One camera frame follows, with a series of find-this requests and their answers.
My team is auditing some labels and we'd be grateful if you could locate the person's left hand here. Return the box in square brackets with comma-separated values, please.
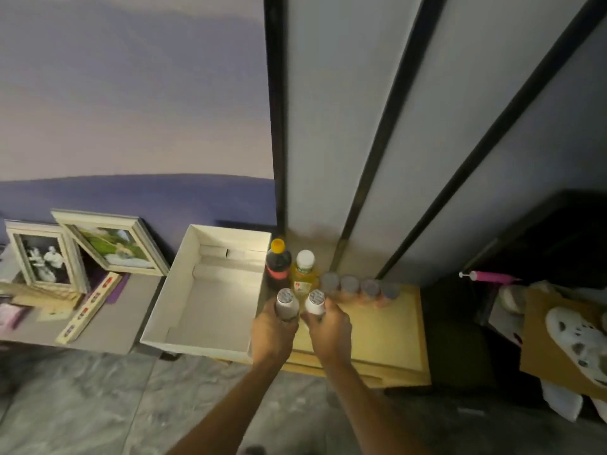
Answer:
[250, 298, 300, 368]

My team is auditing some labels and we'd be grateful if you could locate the person's right hand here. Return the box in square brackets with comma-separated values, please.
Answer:
[300, 298, 354, 370]

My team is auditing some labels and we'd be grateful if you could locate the yellow juice bottle white cap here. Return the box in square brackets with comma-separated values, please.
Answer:
[290, 249, 319, 299]

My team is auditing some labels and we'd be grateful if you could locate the dark soda bottle yellow cap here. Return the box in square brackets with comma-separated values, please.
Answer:
[265, 238, 293, 292]

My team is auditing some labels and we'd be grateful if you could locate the person's left forearm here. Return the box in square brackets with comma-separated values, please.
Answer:
[166, 357, 285, 455]

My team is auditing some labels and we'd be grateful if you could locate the person's right forearm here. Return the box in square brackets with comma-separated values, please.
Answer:
[327, 360, 427, 455]

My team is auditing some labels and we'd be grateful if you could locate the yellow wooden small table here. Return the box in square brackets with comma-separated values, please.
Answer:
[216, 279, 432, 389]

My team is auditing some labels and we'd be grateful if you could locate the white cardboard box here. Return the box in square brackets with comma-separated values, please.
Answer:
[140, 224, 272, 365]

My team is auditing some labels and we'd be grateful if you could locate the black storage box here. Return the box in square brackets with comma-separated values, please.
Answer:
[422, 274, 607, 408]

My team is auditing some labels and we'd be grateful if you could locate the grey television cabinet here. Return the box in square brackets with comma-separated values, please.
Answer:
[0, 241, 164, 356]

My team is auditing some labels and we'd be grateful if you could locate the pink hand pump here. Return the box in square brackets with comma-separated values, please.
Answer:
[458, 270, 520, 286]

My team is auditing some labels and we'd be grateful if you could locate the cream wooden bead ruler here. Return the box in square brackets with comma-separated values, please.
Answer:
[55, 272, 123, 346]

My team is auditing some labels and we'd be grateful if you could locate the brown cardboard sheet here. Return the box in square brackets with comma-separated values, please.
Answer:
[519, 288, 607, 401]

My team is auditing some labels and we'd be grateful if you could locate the wooden peg rack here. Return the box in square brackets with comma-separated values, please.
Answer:
[0, 291, 84, 323]

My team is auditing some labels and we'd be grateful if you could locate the white green-heeled child sandal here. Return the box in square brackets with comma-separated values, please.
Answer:
[545, 306, 607, 387]

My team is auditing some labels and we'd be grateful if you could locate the pink box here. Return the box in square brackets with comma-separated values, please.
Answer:
[0, 303, 29, 330]

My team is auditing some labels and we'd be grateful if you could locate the white frame colour photo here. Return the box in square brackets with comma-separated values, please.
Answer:
[51, 209, 171, 278]

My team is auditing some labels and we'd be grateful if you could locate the white frame monochrome photo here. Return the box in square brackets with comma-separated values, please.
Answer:
[4, 220, 91, 294]

